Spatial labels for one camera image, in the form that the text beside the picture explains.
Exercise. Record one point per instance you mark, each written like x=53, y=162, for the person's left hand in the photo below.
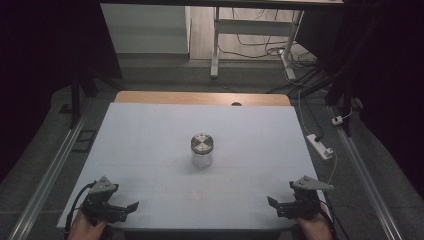
x=85, y=230

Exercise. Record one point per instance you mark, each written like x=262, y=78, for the aluminium floor rail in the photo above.
x=366, y=180
x=50, y=173

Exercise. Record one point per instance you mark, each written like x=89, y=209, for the clear glass jar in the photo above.
x=202, y=160

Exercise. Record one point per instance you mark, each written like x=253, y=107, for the small white adapter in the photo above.
x=337, y=120

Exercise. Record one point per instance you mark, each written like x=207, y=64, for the round silver metal lid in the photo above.
x=202, y=143

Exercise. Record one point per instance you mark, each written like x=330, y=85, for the white desk frame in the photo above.
x=253, y=27

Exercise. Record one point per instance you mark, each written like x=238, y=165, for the person's right hand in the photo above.
x=316, y=230

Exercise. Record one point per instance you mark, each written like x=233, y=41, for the white power strip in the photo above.
x=319, y=146

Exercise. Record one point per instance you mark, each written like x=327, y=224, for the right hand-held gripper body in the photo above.
x=305, y=200

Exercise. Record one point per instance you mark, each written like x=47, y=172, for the wooden table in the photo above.
x=186, y=98

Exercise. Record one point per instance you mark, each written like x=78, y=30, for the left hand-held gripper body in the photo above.
x=100, y=200

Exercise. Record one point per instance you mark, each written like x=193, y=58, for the white foam board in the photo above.
x=233, y=133

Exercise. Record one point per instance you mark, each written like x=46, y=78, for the black metal stand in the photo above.
x=76, y=100
x=346, y=83

